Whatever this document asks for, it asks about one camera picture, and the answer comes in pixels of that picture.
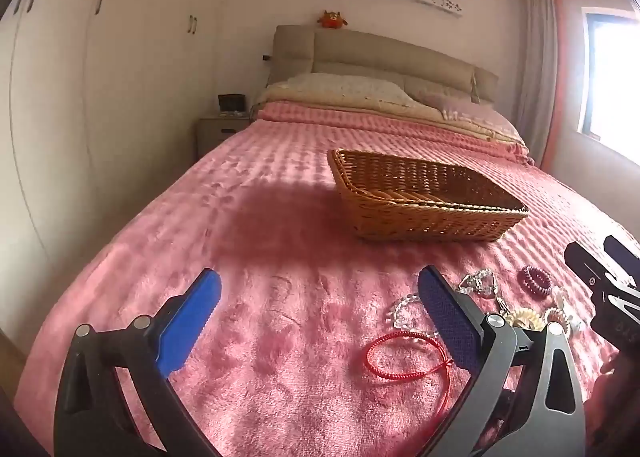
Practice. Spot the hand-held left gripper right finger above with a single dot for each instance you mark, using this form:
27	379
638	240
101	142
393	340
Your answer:
447	322

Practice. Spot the grey sheer curtain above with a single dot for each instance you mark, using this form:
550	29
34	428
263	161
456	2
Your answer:
532	62

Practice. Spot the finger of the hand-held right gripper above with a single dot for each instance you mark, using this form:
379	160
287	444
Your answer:
620	252
582	264

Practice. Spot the brown wicker basket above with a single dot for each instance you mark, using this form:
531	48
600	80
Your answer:
430	202

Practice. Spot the white patterned pillow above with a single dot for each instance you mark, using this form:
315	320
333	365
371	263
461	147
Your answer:
340	87

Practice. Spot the orange curtain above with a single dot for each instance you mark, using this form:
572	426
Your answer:
554	127

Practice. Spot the beige padded headboard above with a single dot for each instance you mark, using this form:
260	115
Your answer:
375	52

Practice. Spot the pink plush blanket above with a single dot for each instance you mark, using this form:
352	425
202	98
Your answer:
280	237

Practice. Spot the orange plush toy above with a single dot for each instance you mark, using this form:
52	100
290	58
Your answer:
334	20

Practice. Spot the beige nightstand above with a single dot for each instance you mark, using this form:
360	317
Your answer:
217	134

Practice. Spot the beige quilt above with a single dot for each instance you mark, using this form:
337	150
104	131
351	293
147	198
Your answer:
400	109

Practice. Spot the white wardrobe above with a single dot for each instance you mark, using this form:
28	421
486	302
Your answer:
115	102

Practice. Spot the window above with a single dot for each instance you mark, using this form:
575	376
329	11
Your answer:
612	82

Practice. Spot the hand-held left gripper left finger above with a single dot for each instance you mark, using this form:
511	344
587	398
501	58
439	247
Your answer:
192	322

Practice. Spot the pink pillow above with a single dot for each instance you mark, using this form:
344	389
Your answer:
465	109

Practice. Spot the black bedside clock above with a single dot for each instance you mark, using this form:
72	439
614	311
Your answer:
231	102

